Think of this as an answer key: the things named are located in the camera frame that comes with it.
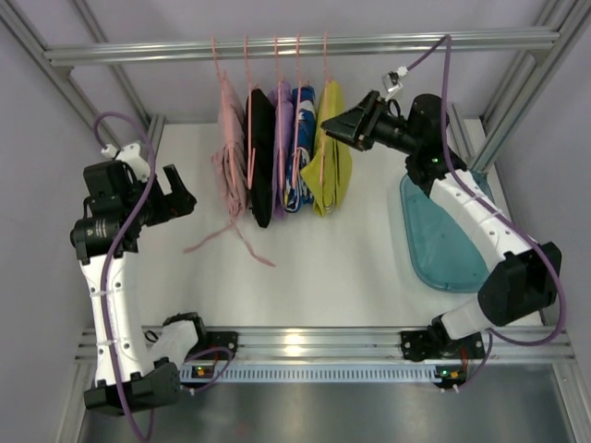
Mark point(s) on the pink hanger of purple trousers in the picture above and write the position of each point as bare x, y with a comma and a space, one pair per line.
279, 110

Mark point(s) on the pink trousers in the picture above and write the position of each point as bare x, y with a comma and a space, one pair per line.
234, 214

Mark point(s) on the front aluminium rail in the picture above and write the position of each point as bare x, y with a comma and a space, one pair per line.
370, 345

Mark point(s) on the teal plastic bin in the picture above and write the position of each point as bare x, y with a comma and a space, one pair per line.
441, 254

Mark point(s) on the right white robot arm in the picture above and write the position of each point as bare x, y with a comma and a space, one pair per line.
524, 276

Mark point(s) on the blue patterned trousers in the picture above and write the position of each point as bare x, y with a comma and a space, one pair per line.
294, 200

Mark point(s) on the pink hanger of blue trousers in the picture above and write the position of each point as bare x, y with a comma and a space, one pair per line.
295, 160

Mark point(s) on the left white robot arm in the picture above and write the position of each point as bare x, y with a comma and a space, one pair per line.
131, 375

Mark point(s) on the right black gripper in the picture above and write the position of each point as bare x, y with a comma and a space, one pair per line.
370, 121

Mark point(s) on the purple trousers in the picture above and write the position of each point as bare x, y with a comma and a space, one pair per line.
282, 100

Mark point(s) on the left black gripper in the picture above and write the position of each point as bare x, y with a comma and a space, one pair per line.
162, 201

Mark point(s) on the left aluminium frame posts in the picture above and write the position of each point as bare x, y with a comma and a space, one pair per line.
16, 22

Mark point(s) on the yellow-green trousers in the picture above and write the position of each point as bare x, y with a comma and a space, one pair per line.
338, 161

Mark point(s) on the pink hanger of black trousers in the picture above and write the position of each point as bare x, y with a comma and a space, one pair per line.
251, 150

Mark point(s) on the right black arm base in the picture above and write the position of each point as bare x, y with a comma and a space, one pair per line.
422, 344

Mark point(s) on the aluminium hanging rail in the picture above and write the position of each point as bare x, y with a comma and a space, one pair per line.
111, 54

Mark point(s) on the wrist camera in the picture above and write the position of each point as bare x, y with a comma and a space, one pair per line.
131, 155
392, 81

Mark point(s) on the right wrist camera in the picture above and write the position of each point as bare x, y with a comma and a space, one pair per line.
392, 81

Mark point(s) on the right aluminium frame posts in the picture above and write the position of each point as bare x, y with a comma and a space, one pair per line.
521, 84

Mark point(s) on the black trousers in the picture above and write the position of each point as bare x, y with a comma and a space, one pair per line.
263, 122

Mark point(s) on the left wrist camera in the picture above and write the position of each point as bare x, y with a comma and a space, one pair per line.
131, 155

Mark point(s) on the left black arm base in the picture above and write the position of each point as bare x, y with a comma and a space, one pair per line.
218, 345

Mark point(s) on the aluminium frame posts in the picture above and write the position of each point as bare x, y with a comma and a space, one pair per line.
16, 22
521, 84

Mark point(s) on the pink hanger of yellow trousers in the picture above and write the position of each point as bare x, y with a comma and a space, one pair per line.
324, 102

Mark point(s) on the grey slotted cable duct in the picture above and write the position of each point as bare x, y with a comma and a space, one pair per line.
238, 373

